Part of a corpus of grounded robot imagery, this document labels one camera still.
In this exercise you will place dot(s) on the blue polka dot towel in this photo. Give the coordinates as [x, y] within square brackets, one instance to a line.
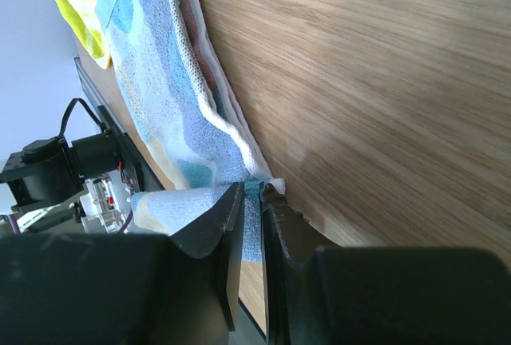
[185, 112]

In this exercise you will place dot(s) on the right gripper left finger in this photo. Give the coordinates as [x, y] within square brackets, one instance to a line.
[126, 288]

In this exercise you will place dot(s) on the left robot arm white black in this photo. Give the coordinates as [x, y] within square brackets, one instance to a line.
[90, 181]

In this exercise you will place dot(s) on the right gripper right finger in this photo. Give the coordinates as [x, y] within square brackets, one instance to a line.
[317, 292]

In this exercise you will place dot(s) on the yellow green patterned towel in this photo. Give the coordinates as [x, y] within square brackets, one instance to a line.
[82, 19]

